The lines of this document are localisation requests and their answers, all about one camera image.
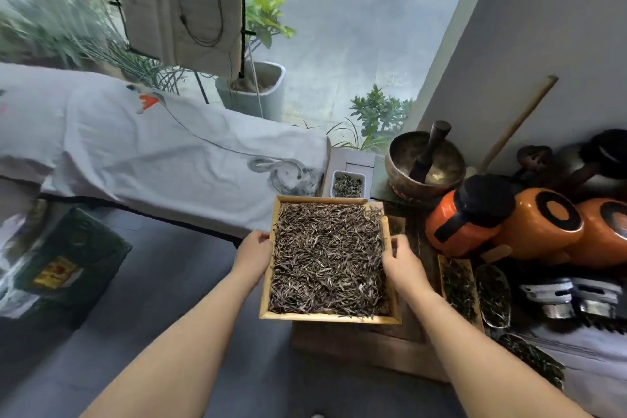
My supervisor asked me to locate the bamboo tea holder with leaves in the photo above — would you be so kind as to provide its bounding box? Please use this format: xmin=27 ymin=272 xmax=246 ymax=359
xmin=437 ymin=254 xmax=486 ymax=333

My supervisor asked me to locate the dark brown wooden ornament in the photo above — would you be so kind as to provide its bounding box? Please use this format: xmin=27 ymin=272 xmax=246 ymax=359
xmin=513 ymin=144 xmax=602 ymax=194

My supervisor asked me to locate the small heap of tea leaves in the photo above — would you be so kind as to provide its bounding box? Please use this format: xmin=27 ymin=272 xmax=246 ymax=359
xmin=333 ymin=174 xmax=364 ymax=198

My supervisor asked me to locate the light grey cloth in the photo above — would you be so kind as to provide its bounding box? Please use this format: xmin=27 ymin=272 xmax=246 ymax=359
xmin=490 ymin=319 xmax=627 ymax=418

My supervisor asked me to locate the person's left hand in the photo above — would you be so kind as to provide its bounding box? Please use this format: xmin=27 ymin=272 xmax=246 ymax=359
xmin=229 ymin=230 xmax=273 ymax=288

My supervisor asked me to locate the black metal banner frame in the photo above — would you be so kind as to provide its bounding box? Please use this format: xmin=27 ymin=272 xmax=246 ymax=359
xmin=102 ymin=0 xmax=259 ymax=105

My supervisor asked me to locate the small white square dish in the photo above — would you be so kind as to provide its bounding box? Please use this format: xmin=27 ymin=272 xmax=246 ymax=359
xmin=329 ymin=170 xmax=367 ymax=200

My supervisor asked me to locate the bronze singing bowl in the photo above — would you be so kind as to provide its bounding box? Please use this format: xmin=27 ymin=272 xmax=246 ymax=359
xmin=384 ymin=131 xmax=466 ymax=202

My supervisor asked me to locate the person's left forearm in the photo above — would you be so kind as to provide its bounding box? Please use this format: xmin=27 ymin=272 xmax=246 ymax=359
xmin=81 ymin=267 xmax=263 ymax=418

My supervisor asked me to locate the dark wooden mallet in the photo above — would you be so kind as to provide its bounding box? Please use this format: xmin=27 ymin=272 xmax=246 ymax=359
xmin=408 ymin=120 xmax=452 ymax=184

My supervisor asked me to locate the dark green box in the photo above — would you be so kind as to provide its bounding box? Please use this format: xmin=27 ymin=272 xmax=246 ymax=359
xmin=0 ymin=207 xmax=133 ymax=331

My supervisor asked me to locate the white plastic bag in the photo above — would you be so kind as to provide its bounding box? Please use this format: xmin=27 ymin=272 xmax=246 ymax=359
xmin=0 ymin=197 xmax=51 ymax=320

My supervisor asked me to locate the orange jar with black ring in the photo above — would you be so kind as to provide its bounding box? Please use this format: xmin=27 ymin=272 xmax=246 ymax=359
xmin=563 ymin=197 xmax=627 ymax=269
xmin=492 ymin=187 xmax=585 ymax=262

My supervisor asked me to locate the person's right forearm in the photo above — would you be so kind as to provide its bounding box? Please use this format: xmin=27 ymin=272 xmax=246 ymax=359
xmin=399 ymin=286 xmax=596 ymax=418

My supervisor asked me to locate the person's right hand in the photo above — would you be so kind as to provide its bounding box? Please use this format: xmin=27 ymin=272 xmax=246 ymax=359
xmin=381 ymin=234 xmax=437 ymax=308

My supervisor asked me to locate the small pale wooden piece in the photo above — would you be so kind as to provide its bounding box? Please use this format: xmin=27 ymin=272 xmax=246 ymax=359
xmin=479 ymin=244 xmax=513 ymax=265

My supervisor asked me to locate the silver metal stand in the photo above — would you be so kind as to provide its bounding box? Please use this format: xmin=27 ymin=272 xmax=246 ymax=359
xmin=518 ymin=277 xmax=577 ymax=321
xmin=570 ymin=277 xmax=627 ymax=335

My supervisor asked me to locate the square wooden tray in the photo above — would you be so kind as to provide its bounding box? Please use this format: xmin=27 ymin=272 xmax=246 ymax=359
xmin=259 ymin=196 xmax=403 ymax=326

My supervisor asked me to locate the long wooden stick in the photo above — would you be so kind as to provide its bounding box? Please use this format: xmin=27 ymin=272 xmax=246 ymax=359
xmin=477 ymin=75 xmax=559 ymax=176

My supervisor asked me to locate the grey square stand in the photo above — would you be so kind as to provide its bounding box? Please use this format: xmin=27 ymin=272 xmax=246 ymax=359
xmin=321 ymin=147 xmax=377 ymax=198

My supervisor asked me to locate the dark tea scoop with leaves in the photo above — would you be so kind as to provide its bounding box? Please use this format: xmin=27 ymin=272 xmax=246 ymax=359
xmin=474 ymin=263 xmax=513 ymax=330
xmin=495 ymin=332 xmax=567 ymax=392

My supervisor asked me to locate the orange jar with black lid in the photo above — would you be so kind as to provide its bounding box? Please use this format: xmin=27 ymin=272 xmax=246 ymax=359
xmin=425 ymin=174 xmax=516 ymax=258

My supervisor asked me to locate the beige hanging cloth banner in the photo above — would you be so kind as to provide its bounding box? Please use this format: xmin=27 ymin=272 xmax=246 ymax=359
xmin=108 ymin=0 xmax=246 ymax=80

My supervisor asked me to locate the black round pot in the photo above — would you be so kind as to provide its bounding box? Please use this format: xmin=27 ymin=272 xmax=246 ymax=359
xmin=554 ymin=128 xmax=627 ymax=201

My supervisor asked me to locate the white painted cloth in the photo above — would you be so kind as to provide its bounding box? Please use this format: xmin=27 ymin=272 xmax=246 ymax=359
xmin=0 ymin=62 xmax=330 ymax=240

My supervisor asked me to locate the small leafy green plant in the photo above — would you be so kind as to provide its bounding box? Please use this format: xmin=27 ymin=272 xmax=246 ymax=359
xmin=294 ymin=84 xmax=415 ymax=152

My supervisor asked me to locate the green plant in white pot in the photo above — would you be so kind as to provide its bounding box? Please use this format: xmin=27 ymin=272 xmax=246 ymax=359
xmin=215 ymin=0 xmax=297 ymax=123

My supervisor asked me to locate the grassy green bush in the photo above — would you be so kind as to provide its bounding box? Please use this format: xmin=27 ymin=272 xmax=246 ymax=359
xmin=0 ymin=0 xmax=188 ymax=94

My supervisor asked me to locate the pile of dried tea leaves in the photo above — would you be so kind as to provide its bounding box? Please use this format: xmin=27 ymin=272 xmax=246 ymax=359
xmin=268 ymin=202 xmax=393 ymax=318

